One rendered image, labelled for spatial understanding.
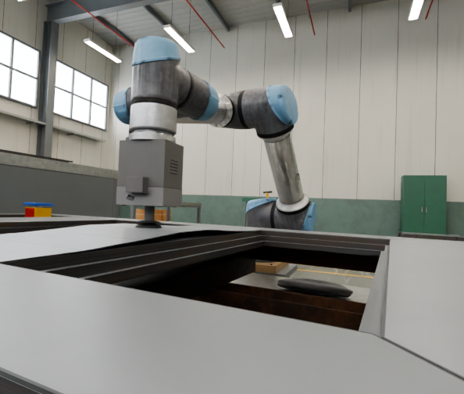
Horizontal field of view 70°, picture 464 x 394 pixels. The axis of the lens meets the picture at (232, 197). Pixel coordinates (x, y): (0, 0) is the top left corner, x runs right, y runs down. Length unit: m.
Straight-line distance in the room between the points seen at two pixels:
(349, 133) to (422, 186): 2.56
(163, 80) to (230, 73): 11.63
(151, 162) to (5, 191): 0.88
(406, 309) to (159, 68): 0.47
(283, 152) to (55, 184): 0.88
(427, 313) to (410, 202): 9.73
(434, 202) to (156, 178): 9.65
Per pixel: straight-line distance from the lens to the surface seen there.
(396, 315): 0.19
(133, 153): 0.54
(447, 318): 0.20
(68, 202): 1.48
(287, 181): 1.08
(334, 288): 0.90
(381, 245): 0.70
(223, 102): 0.97
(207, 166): 11.65
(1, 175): 1.34
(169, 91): 0.56
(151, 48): 0.57
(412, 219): 9.92
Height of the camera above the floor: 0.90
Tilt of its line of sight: 2 degrees up
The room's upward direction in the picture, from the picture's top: 2 degrees clockwise
